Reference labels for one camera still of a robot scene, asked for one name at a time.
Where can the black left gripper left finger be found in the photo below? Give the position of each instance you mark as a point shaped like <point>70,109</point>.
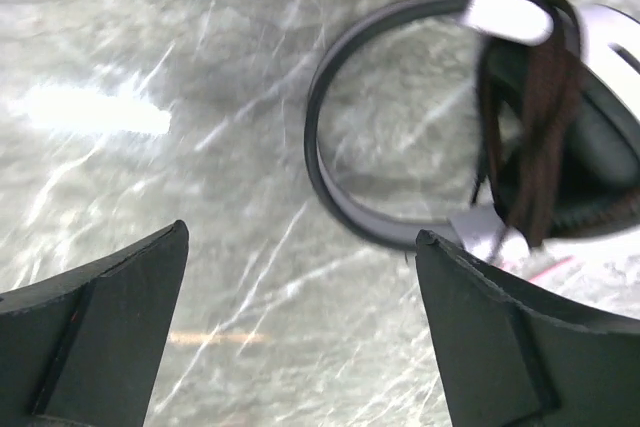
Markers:
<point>83,348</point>

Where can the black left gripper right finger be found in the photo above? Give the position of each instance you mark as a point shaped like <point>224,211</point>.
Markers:
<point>511,353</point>

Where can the white and black headphones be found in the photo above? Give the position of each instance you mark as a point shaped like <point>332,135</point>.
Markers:
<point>491,123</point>

